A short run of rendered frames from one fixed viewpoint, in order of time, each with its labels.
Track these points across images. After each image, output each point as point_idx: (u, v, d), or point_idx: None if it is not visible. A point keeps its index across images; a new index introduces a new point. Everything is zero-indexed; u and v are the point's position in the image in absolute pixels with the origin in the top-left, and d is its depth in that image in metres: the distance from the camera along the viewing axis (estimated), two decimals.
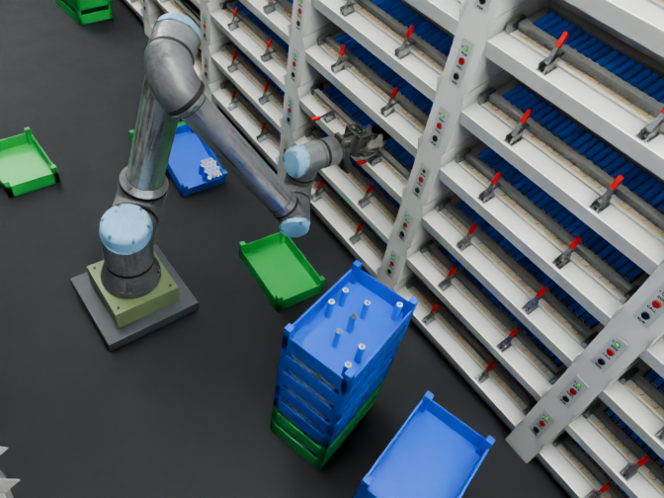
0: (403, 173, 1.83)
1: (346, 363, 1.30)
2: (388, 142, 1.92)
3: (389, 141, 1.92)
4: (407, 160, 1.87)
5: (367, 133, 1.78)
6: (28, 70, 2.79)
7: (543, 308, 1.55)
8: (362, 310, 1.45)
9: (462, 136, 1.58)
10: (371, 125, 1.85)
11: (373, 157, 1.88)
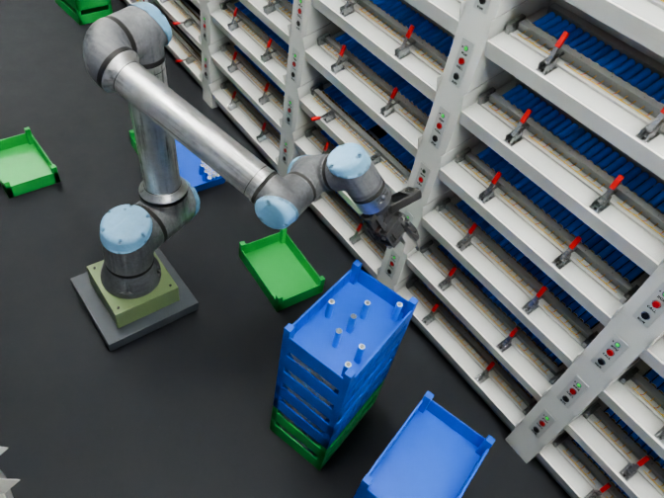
0: (403, 173, 1.83)
1: (346, 363, 1.30)
2: (388, 142, 1.92)
3: (389, 141, 1.92)
4: (407, 160, 1.87)
5: (375, 238, 1.45)
6: (28, 70, 2.79)
7: (543, 308, 1.55)
8: (362, 310, 1.45)
9: (462, 136, 1.58)
10: (406, 253, 1.47)
11: (373, 157, 1.88)
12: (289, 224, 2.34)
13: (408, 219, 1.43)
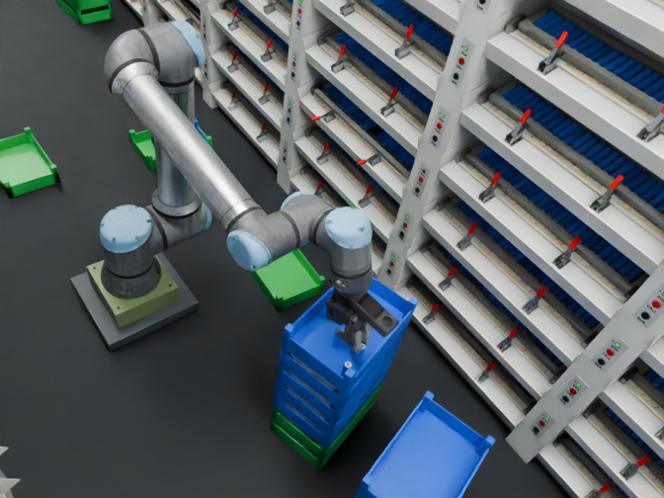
0: (403, 173, 1.83)
1: (346, 363, 1.30)
2: (388, 142, 1.92)
3: (389, 141, 1.92)
4: (407, 160, 1.87)
5: None
6: (28, 70, 2.79)
7: (543, 308, 1.55)
8: None
9: (462, 136, 1.58)
10: (340, 336, 1.33)
11: (373, 157, 1.88)
12: None
13: (356, 327, 1.25)
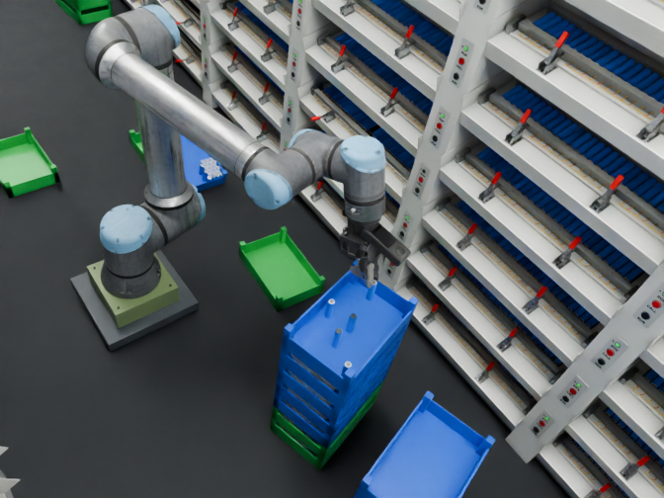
0: (403, 173, 1.83)
1: (346, 363, 1.30)
2: (388, 142, 1.92)
3: (389, 141, 1.92)
4: (407, 160, 1.87)
5: None
6: (28, 70, 2.79)
7: (543, 308, 1.55)
8: (368, 290, 1.39)
9: (462, 136, 1.58)
10: (353, 272, 1.36)
11: None
12: (289, 224, 2.34)
13: (369, 259, 1.28)
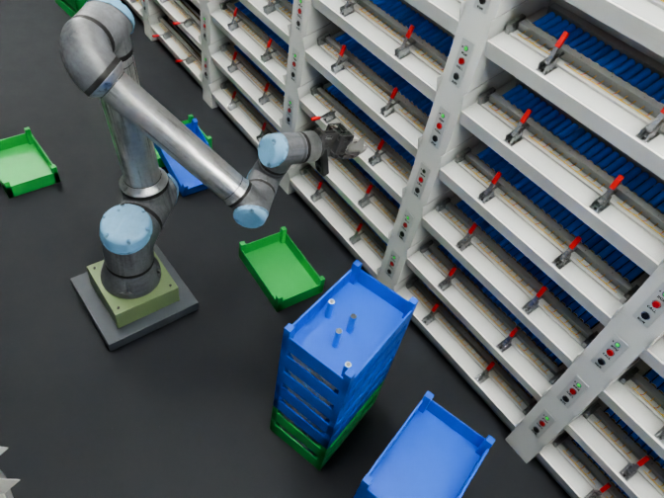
0: (408, 170, 1.84)
1: (346, 363, 1.30)
2: (392, 140, 1.92)
3: (393, 139, 1.93)
4: (411, 158, 1.87)
5: (349, 134, 1.68)
6: (28, 70, 2.79)
7: (543, 308, 1.55)
8: (376, 124, 1.97)
9: (462, 136, 1.58)
10: (353, 129, 1.76)
11: (375, 157, 1.89)
12: (289, 224, 2.34)
13: None
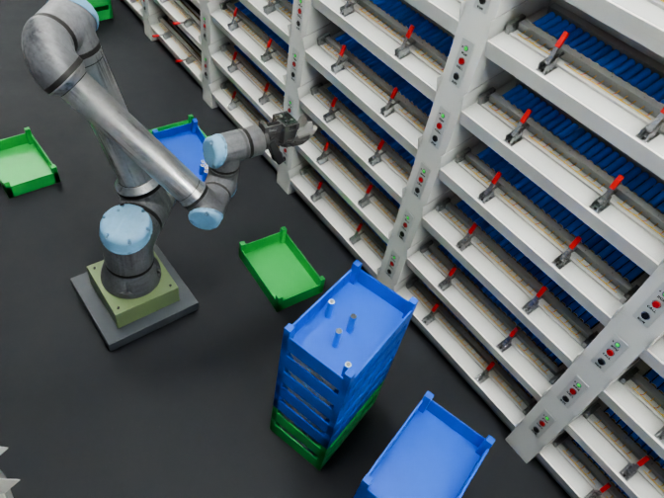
0: (408, 170, 1.84)
1: (346, 363, 1.30)
2: (392, 140, 1.92)
3: (393, 139, 1.93)
4: (411, 158, 1.87)
5: (294, 123, 1.69)
6: (28, 70, 2.79)
7: (543, 308, 1.55)
8: (376, 124, 1.97)
9: (462, 136, 1.58)
10: (304, 116, 1.76)
11: (375, 157, 1.89)
12: (289, 224, 2.34)
13: None
